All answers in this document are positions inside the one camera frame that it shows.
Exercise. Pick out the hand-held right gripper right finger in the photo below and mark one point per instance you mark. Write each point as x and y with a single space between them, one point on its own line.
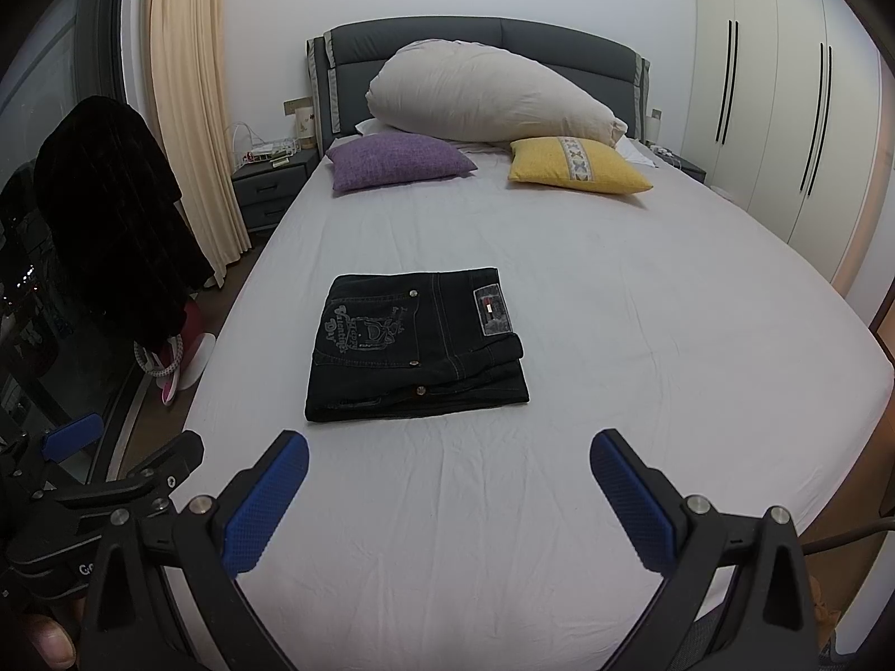
633 503

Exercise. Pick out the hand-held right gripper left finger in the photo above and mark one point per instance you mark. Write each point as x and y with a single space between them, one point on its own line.
262 510

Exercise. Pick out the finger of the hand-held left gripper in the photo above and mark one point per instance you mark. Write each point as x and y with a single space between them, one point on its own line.
175 461
70 433

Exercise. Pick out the black denim pants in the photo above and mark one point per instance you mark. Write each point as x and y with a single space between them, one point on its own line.
391 363

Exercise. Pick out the person's left hand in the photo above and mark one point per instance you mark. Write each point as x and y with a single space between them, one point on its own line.
52 643

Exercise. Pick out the pink and white floor object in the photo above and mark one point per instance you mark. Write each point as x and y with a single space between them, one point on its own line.
192 342

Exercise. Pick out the bed with white sheet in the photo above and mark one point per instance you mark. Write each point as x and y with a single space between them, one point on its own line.
594 328

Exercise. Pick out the black hanging garment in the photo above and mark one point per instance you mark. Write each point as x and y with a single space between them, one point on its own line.
112 224

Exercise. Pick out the dark grey nightstand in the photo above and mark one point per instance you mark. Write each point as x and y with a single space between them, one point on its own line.
689 168
269 185

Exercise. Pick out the yellow pillow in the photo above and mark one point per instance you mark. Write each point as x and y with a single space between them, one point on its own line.
559 164

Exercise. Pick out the white pillow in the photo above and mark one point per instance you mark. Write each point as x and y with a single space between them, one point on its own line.
370 128
636 152

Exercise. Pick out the white bedside lamp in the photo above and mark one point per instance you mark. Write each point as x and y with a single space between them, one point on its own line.
303 127

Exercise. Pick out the beige curtain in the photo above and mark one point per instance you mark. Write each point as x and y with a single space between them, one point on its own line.
189 84

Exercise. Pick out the purple pillow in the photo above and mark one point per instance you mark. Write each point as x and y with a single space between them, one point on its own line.
398 161

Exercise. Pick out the glass sliding door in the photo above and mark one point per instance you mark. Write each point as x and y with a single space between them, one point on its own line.
91 49

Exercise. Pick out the white wardrobe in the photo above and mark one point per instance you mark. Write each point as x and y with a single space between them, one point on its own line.
769 119

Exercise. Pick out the large beige pillow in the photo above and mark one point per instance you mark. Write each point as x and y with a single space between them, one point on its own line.
489 91

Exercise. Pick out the grey padded headboard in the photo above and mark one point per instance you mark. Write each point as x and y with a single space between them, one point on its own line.
419 42

